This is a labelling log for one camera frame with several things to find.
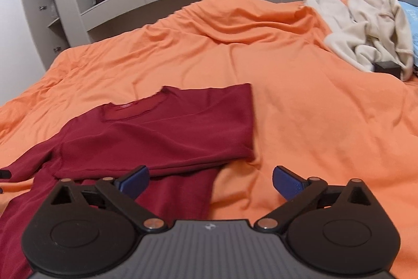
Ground dark red t-shirt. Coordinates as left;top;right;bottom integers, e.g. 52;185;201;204
1;83;254;278

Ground orange bed sheet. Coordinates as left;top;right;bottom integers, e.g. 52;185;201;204
1;0;417;278

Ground small black box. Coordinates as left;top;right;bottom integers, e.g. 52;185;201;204
373;61;402;79

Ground cream white garment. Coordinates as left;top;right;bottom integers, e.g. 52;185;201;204
303;0;414;81

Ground light blue garment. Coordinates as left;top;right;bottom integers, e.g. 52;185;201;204
400;1;418;68

